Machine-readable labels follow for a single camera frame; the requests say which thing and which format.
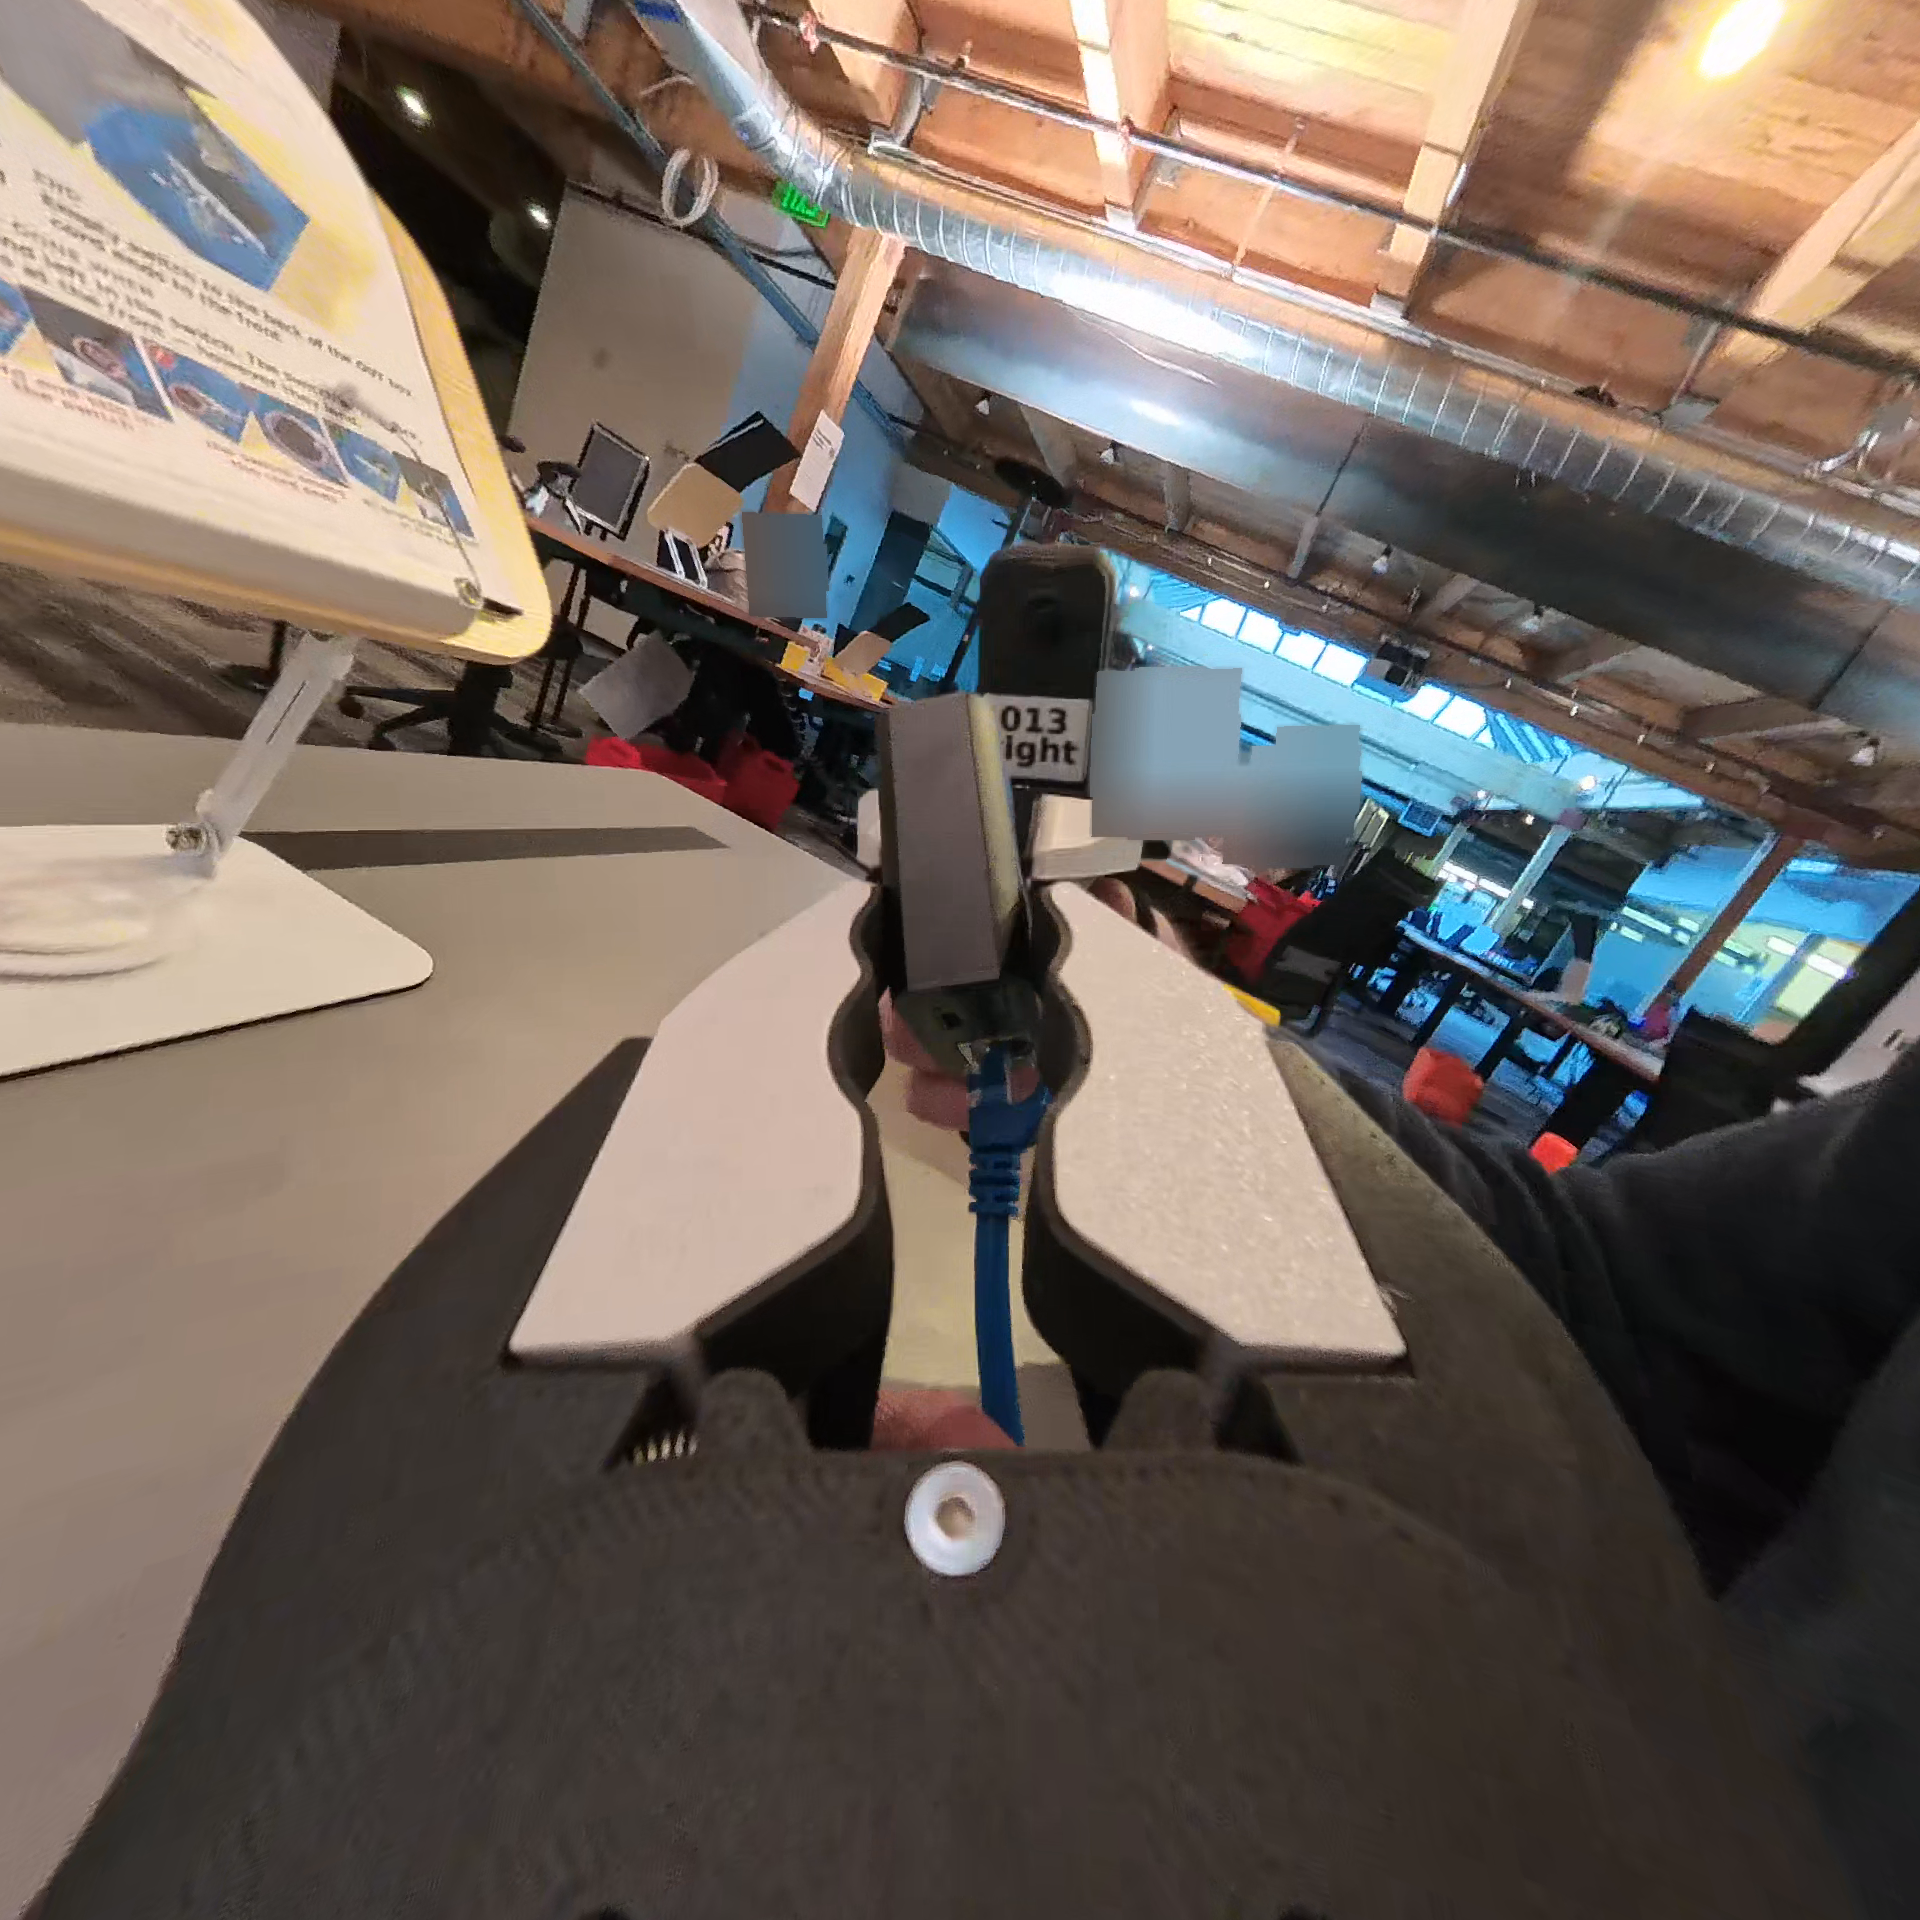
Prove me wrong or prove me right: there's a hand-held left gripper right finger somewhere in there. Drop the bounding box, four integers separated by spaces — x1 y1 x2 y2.
1025 878 1414 1441

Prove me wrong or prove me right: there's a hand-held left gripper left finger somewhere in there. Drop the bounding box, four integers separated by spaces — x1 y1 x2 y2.
507 881 899 1447

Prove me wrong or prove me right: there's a black ethernet splitter box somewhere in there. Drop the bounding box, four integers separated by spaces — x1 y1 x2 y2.
874 694 1056 1074

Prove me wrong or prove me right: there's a blue ethernet cable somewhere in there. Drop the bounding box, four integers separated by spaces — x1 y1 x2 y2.
961 1035 1056 1448

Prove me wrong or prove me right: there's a person's right forearm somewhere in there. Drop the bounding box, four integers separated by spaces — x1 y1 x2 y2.
1294 1035 1920 1592

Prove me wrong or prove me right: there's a person's right hand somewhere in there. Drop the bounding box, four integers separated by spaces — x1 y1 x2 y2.
877 876 1203 1128

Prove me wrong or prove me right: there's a red plastic bin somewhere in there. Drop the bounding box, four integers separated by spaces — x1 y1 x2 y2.
583 731 727 803
719 727 801 832

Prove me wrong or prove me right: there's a hanging paper sheet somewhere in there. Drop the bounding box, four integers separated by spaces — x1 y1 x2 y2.
582 636 694 739

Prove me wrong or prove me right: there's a black high-back chair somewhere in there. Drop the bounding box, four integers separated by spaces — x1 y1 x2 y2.
1256 861 1420 1038

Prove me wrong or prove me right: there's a long wooden desk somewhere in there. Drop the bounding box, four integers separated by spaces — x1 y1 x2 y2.
527 515 779 722

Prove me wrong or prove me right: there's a cluttered wooden desk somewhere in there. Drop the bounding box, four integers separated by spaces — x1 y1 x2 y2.
1395 922 1670 1144

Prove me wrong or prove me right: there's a tan and black board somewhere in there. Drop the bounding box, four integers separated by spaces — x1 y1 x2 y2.
648 412 804 544

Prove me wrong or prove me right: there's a black monitor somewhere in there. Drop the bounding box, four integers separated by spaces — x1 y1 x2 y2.
579 424 649 537

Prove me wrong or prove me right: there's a black office chair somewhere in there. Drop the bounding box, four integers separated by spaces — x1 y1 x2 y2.
342 659 579 756

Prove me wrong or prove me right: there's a white document stand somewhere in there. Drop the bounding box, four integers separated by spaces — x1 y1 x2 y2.
0 0 555 1076

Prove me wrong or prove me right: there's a dark office chair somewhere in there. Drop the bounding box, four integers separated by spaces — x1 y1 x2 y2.
1661 1008 1854 1150

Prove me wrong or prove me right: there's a printed instruction sheet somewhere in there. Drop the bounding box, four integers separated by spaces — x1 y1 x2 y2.
0 0 483 595

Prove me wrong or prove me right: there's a round ceiling light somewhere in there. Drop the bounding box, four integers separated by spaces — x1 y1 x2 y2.
1694 0 1786 80

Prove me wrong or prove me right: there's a silver ventilation duct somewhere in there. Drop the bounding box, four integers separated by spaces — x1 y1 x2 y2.
658 0 1920 609

